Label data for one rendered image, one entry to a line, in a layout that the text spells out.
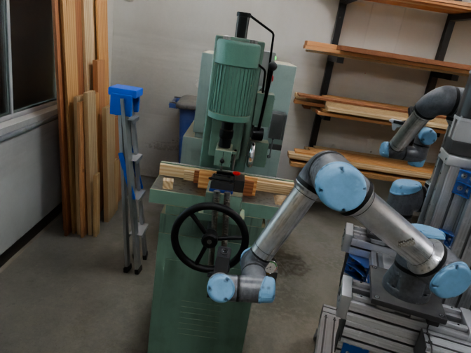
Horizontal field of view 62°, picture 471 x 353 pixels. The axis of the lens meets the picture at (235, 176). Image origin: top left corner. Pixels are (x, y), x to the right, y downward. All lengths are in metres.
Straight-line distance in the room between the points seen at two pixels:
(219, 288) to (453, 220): 0.87
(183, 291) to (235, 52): 1.03
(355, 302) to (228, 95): 0.88
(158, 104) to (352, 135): 1.98
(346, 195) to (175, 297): 1.07
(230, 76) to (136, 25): 2.59
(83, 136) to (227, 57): 1.54
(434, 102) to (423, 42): 2.55
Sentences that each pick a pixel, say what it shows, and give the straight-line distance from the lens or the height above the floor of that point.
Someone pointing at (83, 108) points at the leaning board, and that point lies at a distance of 2.83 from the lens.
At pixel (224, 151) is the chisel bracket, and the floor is 1.07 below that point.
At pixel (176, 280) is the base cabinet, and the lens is 1.80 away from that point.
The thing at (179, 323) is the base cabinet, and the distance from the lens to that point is 1.93.
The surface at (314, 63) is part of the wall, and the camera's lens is 4.00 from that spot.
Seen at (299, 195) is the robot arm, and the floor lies 1.11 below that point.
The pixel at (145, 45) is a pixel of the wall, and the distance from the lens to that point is 4.06.
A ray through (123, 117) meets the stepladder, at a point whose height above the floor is 1.01.
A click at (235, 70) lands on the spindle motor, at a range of 1.56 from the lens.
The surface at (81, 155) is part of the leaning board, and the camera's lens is 2.87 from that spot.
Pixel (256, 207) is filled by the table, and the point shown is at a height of 0.89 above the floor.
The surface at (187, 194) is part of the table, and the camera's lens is 1.60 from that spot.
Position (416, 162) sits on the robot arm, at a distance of 2.08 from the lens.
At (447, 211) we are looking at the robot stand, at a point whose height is 1.05.
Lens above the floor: 1.51
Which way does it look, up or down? 19 degrees down
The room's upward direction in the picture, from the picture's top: 9 degrees clockwise
